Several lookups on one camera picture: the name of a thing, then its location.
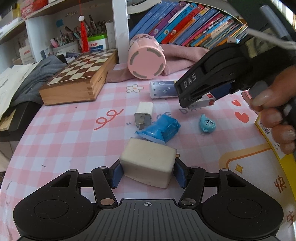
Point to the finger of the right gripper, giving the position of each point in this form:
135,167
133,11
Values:
188,101
223,90

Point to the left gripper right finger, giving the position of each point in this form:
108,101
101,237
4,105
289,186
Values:
192,180

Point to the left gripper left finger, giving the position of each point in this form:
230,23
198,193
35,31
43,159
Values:
104,179

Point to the white cube charger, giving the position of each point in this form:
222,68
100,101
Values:
148,163

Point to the white red small carton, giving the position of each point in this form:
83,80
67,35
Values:
204,101

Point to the person's right hand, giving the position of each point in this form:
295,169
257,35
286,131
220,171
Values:
266,103

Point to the white printed tube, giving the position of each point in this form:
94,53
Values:
162,89

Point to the blue crumpled packet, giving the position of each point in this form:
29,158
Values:
163,130

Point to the light blue round charm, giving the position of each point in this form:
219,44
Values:
206,125

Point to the small white plug adapter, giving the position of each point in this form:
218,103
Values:
143,114

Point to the pink purple cloth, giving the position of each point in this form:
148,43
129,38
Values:
177,58

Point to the pink checked tablecloth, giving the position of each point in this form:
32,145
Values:
87,135

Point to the pink cylindrical cup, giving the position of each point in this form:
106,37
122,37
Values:
146,59

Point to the row of lower books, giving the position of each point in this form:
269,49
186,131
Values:
187,23

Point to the yellow cardboard box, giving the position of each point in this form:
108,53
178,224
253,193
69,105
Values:
287,162

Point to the wooden chess box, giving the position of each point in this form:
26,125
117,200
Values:
81,80

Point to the green lid white jar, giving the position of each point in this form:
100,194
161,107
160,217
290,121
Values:
98,42

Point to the red hanging tassel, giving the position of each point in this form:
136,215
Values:
85,47

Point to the grey cloth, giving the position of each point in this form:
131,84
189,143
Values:
29,89

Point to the stack of white papers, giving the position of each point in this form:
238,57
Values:
11,79

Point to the white bookshelf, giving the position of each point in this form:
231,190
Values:
47,23

